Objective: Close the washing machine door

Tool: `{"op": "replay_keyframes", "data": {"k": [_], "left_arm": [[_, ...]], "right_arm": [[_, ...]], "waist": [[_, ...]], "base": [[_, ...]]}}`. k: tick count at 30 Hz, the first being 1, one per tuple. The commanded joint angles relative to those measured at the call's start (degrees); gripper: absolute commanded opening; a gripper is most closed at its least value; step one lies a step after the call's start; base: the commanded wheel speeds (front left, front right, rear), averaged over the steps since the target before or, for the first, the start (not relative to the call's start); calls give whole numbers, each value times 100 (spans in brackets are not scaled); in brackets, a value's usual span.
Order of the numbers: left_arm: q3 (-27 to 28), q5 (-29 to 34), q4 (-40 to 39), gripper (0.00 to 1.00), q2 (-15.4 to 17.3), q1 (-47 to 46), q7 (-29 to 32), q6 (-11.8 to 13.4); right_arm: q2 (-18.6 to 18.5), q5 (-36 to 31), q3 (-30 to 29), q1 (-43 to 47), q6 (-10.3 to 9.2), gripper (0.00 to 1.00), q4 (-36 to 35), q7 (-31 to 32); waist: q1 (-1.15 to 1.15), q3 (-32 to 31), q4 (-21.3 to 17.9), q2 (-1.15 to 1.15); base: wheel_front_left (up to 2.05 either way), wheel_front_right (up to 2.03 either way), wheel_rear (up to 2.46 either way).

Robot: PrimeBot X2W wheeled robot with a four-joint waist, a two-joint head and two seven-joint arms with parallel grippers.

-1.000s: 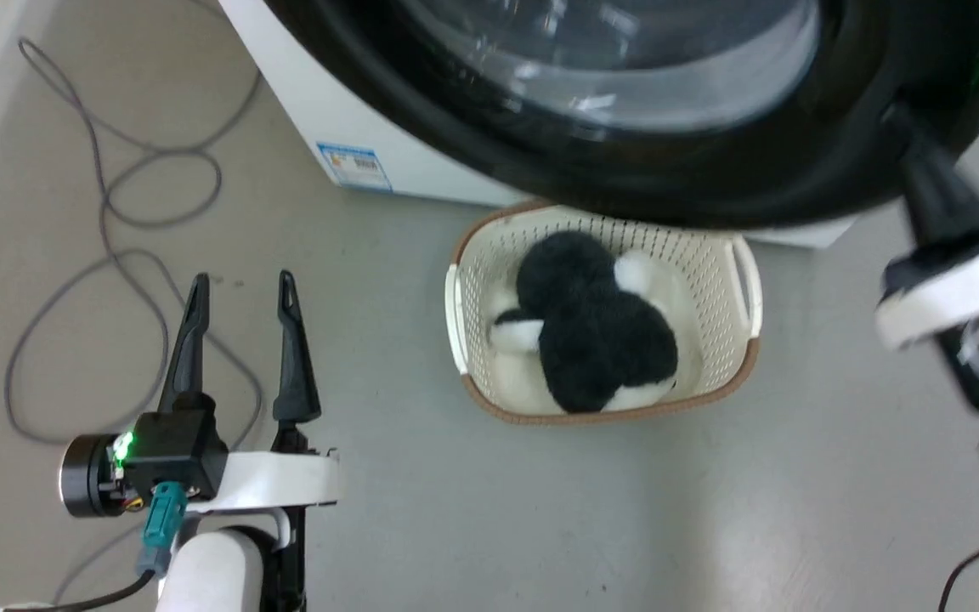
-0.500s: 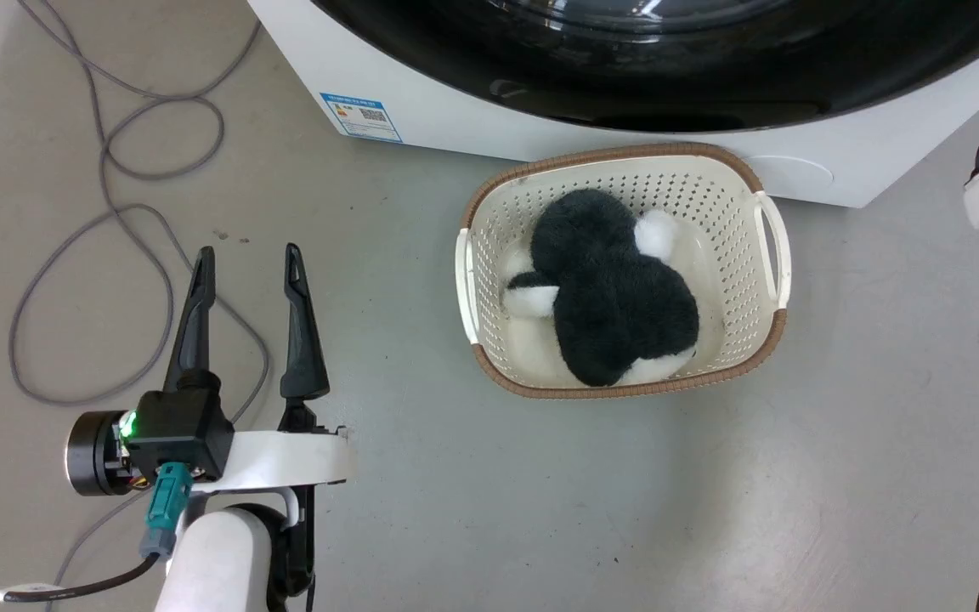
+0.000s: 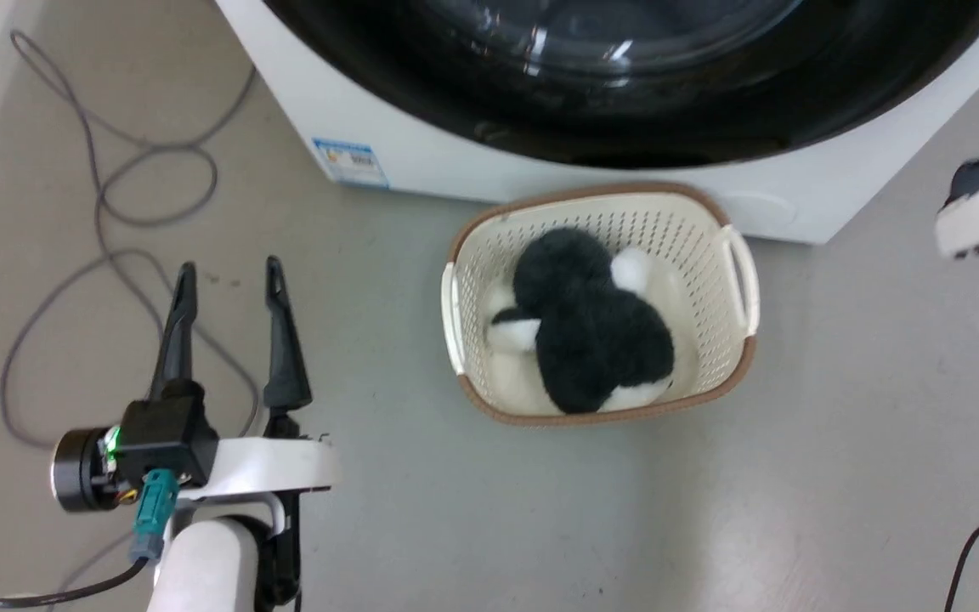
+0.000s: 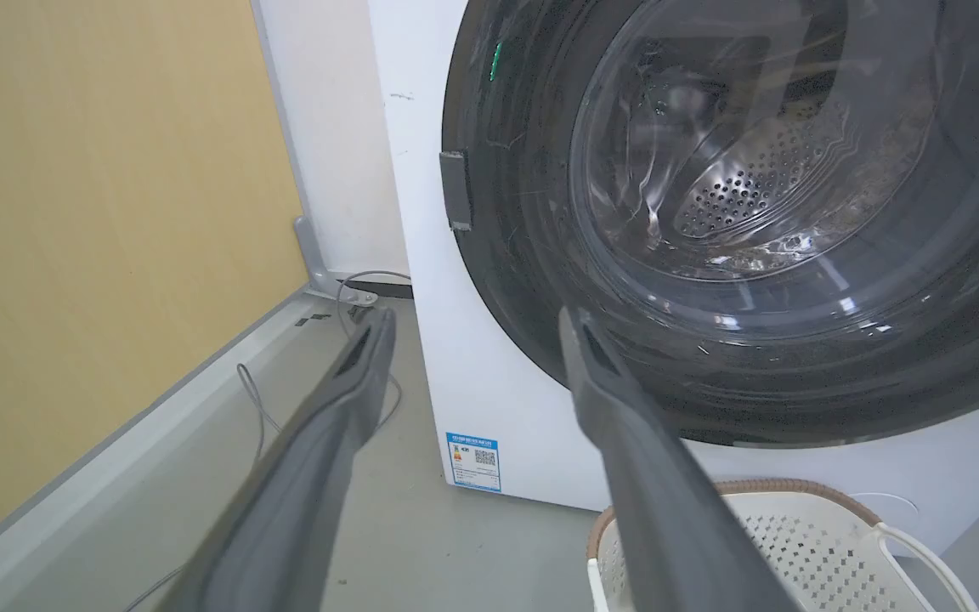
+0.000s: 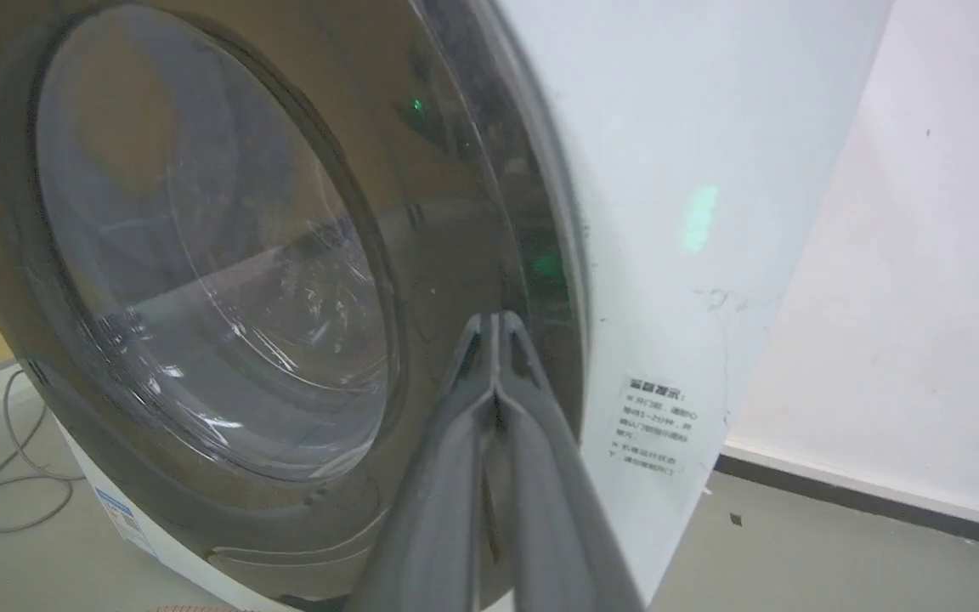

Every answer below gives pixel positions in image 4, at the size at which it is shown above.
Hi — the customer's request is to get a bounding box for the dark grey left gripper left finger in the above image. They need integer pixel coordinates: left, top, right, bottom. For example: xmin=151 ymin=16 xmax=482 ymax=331
xmin=156 ymin=308 xmax=398 ymax=612

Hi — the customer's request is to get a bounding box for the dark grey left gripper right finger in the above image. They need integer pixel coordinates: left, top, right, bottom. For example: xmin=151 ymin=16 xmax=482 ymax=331
xmin=558 ymin=306 xmax=799 ymax=612

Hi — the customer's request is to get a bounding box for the white washing machine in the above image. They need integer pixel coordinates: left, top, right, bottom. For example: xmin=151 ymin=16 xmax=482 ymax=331
xmin=368 ymin=0 xmax=979 ymax=558

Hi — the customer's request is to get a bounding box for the round dark glass washer door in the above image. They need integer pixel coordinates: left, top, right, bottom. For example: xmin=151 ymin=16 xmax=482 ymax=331
xmin=439 ymin=0 xmax=979 ymax=449

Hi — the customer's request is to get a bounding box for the white perforated laundry basket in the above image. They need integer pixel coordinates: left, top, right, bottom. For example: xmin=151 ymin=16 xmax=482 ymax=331
xmin=586 ymin=479 xmax=979 ymax=612

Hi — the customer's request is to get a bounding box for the blue energy label sticker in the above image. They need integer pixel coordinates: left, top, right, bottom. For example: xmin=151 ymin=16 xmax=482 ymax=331
xmin=444 ymin=431 xmax=502 ymax=493

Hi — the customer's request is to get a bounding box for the thin grey cable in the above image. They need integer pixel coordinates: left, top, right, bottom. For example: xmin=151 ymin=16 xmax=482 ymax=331
xmin=122 ymin=270 xmax=413 ymax=612

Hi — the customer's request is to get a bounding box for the grey door handle latch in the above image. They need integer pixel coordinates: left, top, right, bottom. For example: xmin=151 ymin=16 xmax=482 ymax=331
xmin=439 ymin=150 xmax=474 ymax=232

